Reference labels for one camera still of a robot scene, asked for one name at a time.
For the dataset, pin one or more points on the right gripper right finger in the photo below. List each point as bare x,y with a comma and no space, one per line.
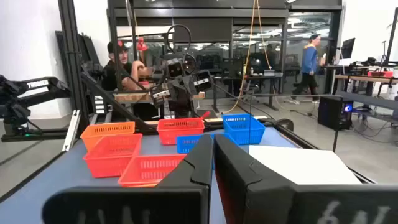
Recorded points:
280,205

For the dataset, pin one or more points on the black computer monitor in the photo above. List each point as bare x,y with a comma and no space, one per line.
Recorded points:
347,48

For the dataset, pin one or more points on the red plastic basket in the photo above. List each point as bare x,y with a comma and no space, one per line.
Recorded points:
180,133
109,165
143,174

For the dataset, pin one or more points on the red tray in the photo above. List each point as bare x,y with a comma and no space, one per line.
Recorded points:
380,74

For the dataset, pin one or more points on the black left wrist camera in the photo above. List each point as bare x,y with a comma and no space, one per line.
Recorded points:
174,69

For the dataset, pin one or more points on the black frame wooden shelf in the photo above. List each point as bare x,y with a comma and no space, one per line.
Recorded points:
295,165

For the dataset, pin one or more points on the black leaning panels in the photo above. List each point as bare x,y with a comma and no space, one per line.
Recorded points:
90,46

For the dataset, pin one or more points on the wooden top desk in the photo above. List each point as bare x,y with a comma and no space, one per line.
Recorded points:
367,79

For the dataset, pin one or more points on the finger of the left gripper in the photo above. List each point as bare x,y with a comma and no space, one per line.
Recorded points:
200,83
160,93

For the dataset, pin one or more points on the blue-grey table mat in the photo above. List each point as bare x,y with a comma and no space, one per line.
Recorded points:
56,186

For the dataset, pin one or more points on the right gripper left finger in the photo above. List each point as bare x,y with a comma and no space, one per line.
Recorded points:
140,205

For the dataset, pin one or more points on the black metal desk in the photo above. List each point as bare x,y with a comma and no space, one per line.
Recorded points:
248,77

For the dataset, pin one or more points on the silver aluminium extrusion bar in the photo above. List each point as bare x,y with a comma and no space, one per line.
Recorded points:
71,130

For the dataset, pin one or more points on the blue plastic basket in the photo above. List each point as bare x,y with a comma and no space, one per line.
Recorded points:
245,130
188,144

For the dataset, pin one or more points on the black computer tower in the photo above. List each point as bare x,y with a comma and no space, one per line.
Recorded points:
329,112

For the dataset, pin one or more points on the small red object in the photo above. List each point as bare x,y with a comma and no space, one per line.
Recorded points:
141,45

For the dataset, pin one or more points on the person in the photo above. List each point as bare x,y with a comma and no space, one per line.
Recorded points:
309,60
110,74

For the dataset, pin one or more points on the wooden workbench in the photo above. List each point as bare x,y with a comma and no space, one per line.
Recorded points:
133,96

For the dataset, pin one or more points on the orange plastic basket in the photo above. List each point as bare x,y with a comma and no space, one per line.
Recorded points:
93,137

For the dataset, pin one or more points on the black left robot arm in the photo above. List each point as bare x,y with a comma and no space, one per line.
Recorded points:
182,112

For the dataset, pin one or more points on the black background robot arm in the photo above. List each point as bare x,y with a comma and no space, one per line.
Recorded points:
46,85

